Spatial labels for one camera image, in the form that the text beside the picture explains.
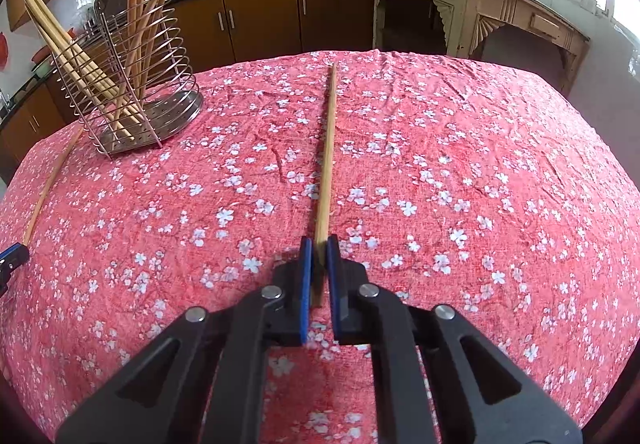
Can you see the green plastic basin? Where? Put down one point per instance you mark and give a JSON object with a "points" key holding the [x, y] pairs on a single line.
{"points": [[41, 69]]}

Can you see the red wall hanging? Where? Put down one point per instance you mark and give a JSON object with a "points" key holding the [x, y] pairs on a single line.
{"points": [[3, 51]]}

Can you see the brown lower kitchen cabinets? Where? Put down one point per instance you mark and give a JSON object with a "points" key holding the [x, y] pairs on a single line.
{"points": [[265, 19]]}

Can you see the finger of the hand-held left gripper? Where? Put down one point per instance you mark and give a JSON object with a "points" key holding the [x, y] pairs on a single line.
{"points": [[15, 253]]}

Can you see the red plastic bowl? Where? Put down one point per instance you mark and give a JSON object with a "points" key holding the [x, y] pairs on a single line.
{"points": [[42, 53]]}

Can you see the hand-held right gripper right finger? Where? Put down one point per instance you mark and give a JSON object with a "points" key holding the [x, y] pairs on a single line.
{"points": [[334, 294]]}

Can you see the pink floral tablecloth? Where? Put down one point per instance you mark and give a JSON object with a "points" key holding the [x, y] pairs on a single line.
{"points": [[450, 224]]}

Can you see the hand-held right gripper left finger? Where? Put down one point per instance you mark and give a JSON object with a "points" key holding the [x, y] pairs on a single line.
{"points": [[306, 294]]}

